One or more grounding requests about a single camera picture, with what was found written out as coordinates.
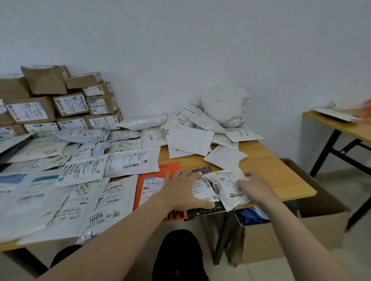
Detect person's right hand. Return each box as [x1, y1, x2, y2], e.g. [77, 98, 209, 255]
[236, 170, 279, 208]

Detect person's left hand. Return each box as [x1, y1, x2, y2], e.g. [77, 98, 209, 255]
[158, 169, 216, 212]

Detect small white pouch tagged corner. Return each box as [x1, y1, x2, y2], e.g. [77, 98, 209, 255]
[204, 166, 251, 212]

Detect black bubble mailer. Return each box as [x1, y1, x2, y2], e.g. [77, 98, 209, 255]
[184, 166, 226, 222]

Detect orange mailer envelope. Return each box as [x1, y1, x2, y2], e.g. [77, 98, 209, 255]
[133, 162, 186, 223]

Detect white bubble packet barcode label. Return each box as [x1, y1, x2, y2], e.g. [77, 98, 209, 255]
[104, 147, 161, 178]

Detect white mailer red square logo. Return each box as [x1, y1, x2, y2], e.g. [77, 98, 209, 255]
[140, 127, 168, 149]

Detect white pouch long label strip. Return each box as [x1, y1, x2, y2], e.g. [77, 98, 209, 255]
[76, 174, 139, 244]

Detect small white pouch square label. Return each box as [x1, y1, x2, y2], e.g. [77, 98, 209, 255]
[109, 139, 143, 154]

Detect puffy clear white parcel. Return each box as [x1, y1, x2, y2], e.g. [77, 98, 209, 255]
[117, 115, 168, 131]

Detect large white plastic bag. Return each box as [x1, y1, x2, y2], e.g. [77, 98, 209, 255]
[201, 85, 250, 129]

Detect white pouch bold black print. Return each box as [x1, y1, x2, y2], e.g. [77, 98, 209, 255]
[56, 155, 108, 187]

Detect light blue-grey soft parcel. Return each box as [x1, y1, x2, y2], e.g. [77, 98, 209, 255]
[55, 128, 110, 144]

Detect brown box white barcode label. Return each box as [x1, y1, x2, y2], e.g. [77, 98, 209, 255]
[66, 71, 104, 90]

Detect cream mailer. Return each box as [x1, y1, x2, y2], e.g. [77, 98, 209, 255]
[5, 138, 70, 164]

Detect tall brown box double label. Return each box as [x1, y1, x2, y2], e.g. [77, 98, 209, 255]
[24, 121, 61, 138]

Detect blue plastic mailer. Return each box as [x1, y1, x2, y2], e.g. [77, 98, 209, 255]
[0, 173, 28, 185]

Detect grey poly mailer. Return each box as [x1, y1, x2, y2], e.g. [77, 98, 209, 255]
[0, 142, 31, 166]

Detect white pouch yellow framed label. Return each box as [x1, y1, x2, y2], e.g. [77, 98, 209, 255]
[0, 133, 33, 154]

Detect stack of cardboard boxes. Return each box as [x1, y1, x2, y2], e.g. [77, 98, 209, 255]
[0, 65, 118, 116]

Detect INS BAHA cardboard box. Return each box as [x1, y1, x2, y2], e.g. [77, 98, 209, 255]
[0, 124, 27, 142]

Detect brown box large label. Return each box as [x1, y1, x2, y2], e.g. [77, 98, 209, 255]
[0, 99, 14, 125]

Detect person's left forearm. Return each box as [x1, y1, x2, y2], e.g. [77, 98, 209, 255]
[37, 198, 174, 281]

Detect person's right forearm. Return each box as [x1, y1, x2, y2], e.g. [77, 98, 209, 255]
[260, 201, 360, 281]

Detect dark blue plastic bag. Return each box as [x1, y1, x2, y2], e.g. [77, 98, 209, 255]
[236, 207, 272, 226]

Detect person's black trousers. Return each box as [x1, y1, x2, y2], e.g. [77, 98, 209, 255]
[51, 230, 209, 281]

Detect wooden table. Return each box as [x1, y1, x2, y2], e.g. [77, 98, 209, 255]
[0, 127, 318, 266]

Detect brown cardboard box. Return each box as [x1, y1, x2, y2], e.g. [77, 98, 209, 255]
[225, 157, 351, 267]

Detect wooden desk with black legs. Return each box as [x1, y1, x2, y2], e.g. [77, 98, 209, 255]
[303, 100, 371, 231]

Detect small pale desk item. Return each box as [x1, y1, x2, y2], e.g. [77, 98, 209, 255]
[313, 107, 363, 122]

